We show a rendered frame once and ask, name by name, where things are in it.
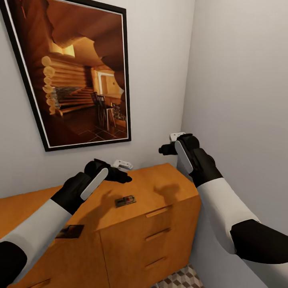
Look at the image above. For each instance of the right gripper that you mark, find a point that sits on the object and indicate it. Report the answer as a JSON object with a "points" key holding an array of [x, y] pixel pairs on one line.
{"points": [[167, 149]]}

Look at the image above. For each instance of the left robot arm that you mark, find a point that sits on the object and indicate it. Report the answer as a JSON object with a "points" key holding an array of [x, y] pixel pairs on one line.
{"points": [[23, 247]]}

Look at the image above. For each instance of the picture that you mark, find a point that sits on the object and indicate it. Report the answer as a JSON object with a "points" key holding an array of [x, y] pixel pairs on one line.
{"points": [[73, 59]]}

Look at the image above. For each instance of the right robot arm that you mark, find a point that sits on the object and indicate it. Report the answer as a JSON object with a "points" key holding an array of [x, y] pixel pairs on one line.
{"points": [[235, 226]]}

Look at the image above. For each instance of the mousetrap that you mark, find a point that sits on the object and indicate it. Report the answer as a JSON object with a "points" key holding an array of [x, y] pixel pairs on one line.
{"points": [[70, 231], [125, 201]]}

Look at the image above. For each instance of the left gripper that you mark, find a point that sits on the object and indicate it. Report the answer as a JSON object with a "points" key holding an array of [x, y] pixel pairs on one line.
{"points": [[120, 176]]}

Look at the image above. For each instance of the cabinet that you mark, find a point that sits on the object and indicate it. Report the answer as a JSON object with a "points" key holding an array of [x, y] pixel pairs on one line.
{"points": [[132, 246]]}

